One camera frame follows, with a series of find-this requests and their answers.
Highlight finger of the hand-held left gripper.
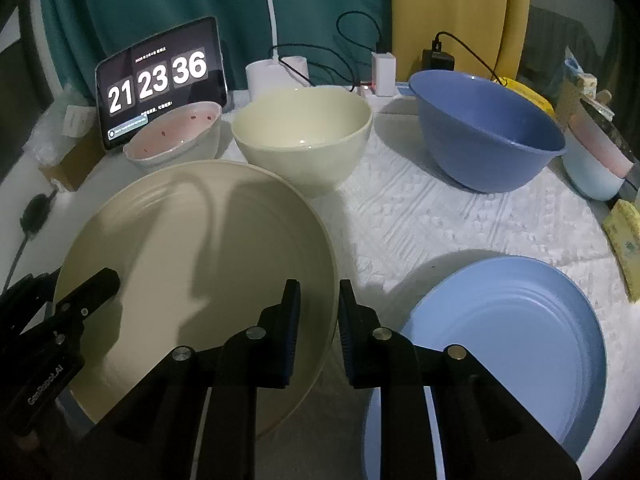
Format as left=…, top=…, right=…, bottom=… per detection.
left=51, top=267, right=121, bottom=329

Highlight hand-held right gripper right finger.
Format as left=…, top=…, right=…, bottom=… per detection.
left=338, top=279, right=582, bottom=480

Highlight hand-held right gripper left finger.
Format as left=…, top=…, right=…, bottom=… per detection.
left=95, top=279, right=303, bottom=480

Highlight cream plate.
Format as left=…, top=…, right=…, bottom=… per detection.
left=52, top=159, right=341, bottom=438

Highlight light blue plate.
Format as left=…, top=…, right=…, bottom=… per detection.
left=361, top=255, right=608, bottom=480

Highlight pink red-spotted bowl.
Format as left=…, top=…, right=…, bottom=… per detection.
left=123, top=101, right=223, bottom=171

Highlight cream bowl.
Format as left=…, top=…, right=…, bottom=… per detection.
left=231, top=86, right=374, bottom=200

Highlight large blue bowl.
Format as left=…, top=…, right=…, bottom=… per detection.
left=409, top=70, right=567, bottom=194

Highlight cardboard box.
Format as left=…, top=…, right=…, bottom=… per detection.
left=37, top=130, right=109, bottom=192

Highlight white embossed tablecloth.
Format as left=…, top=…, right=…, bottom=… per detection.
left=0, top=85, right=640, bottom=480

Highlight clear plastic bag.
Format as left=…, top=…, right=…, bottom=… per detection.
left=30, top=85, right=97, bottom=167

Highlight tablet with clock display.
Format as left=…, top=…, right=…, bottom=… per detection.
left=95, top=16, right=232, bottom=151

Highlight white power strip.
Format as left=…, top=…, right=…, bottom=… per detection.
left=359, top=80, right=417, bottom=112

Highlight white desk lamp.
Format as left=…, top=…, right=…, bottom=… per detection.
left=245, top=0, right=310, bottom=99

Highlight white charger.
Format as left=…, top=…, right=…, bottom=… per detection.
left=371, top=51, right=399, bottom=97

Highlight pale blue bowl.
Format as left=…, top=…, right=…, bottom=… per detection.
left=560, top=144, right=627, bottom=202

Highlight black charger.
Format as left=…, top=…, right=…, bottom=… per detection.
left=422, top=48, right=456, bottom=74

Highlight yellow tissue pack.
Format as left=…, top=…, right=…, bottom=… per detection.
left=602, top=199, right=640, bottom=304

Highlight teal curtain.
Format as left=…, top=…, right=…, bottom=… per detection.
left=40, top=0, right=396, bottom=106

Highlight plain pink bowl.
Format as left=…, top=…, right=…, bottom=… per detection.
left=569, top=110, right=636, bottom=179

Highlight beige woven basket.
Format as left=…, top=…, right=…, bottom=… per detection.
left=556, top=79, right=585, bottom=127

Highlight yellow curtain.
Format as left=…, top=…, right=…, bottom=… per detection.
left=389, top=0, right=531, bottom=81

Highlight light blue bag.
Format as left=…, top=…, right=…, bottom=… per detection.
left=563, top=47, right=582, bottom=82

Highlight grey ribbed radiator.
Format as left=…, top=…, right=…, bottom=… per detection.
left=525, top=5, right=601, bottom=77

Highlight black cable with inline switch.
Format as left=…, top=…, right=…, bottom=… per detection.
left=0, top=191, right=59, bottom=293

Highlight black lamp charging cable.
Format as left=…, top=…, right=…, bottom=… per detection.
left=272, top=11, right=387, bottom=93

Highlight black charger cable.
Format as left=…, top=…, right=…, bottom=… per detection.
left=431, top=31, right=504, bottom=84

